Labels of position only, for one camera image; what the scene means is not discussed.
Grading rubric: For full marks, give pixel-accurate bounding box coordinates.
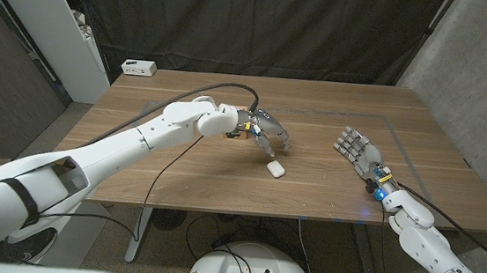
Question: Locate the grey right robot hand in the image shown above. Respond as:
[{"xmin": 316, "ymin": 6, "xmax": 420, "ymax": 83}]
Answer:
[{"xmin": 328, "ymin": 124, "xmax": 402, "ymax": 203}]

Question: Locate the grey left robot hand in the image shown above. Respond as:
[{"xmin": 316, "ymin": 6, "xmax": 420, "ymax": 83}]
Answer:
[{"xmin": 232, "ymin": 106, "xmax": 294, "ymax": 160}]

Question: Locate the white AirPods case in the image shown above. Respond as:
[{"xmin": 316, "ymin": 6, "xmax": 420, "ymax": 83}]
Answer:
[{"xmin": 265, "ymin": 159, "xmax": 287, "ymax": 180}]

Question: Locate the small wooden box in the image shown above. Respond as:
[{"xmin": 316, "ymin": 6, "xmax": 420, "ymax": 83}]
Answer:
[{"xmin": 223, "ymin": 103, "xmax": 254, "ymax": 142}]

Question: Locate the grey table leg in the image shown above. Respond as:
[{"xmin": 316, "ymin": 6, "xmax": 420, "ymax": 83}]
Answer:
[{"xmin": 348, "ymin": 222, "xmax": 381, "ymax": 273}]

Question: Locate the black curtain backdrop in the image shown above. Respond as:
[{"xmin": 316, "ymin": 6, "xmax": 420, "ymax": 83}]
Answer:
[{"xmin": 66, "ymin": 0, "xmax": 449, "ymax": 111}]

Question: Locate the round black floor grille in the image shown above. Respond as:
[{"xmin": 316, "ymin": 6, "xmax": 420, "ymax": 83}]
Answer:
[{"xmin": 150, "ymin": 207, "xmax": 188, "ymax": 233}]

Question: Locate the white power strip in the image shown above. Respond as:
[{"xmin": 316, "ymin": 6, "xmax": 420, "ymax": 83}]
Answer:
[{"xmin": 120, "ymin": 58, "xmax": 159, "ymax": 78}]

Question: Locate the black backdrop stand pole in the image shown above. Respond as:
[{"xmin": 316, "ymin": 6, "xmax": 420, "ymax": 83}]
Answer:
[{"xmin": 394, "ymin": 0, "xmax": 458, "ymax": 92}]

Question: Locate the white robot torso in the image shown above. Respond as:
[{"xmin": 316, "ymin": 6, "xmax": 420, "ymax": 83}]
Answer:
[{"xmin": 187, "ymin": 236, "xmax": 318, "ymax": 273}]

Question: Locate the white table leg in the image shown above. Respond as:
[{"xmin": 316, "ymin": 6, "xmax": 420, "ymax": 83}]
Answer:
[{"xmin": 124, "ymin": 205, "xmax": 154, "ymax": 265}]

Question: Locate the white shelf cabinet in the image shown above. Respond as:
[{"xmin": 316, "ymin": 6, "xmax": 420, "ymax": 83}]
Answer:
[{"xmin": 0, "ymin": 0, "xmax": 118, "ymax": 106}]

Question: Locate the black sneaker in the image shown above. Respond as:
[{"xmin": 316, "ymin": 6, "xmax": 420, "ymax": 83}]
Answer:
[{"xmin": 4, "ymin": 223, "xmax": 61, "ymax": 268}]

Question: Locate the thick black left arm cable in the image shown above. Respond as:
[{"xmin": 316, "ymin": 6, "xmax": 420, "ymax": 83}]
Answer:
[{"xmin": 77, "ymin": 69, "xmax": 262, "ymax": 165}]

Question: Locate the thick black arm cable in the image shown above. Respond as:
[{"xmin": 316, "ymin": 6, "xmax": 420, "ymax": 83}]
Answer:
[
  {"xmin": 77, "ymin": 69, "xmax": 262, "ymax": 165},
  {"xmin": 388, "ymin": 181, "xmax": 487, "ymax": 271}
]

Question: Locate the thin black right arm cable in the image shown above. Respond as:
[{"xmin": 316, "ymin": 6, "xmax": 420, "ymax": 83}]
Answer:
[{"xmin": 374, "ymin": 201, "xmax": 418, "ymax": 273}]

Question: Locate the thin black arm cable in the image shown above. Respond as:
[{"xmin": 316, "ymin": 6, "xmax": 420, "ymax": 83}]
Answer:
[
  {"xmin": 37, "ymin": 122, "xmax": 205, "ymax": 248},
  {"xmin": 374, "ymin": 201, "xmax": 418, "ymax": 273}
]

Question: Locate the black floor cable tangle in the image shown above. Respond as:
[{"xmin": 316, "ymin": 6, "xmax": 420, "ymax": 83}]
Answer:
[{"xmin": 182, "ymin": 210, "xmax": 307, "ymax": 270}]

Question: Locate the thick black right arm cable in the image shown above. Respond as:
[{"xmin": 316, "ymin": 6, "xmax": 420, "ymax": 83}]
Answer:
[{"xmin": 388, "ymin": 181, "xmax": 487, "ymax": 271}]

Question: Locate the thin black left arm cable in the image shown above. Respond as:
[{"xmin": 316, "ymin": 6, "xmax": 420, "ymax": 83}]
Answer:
[{"xmin": 37, "ymin": 122, "xmax": 205, "ymax": 248}]

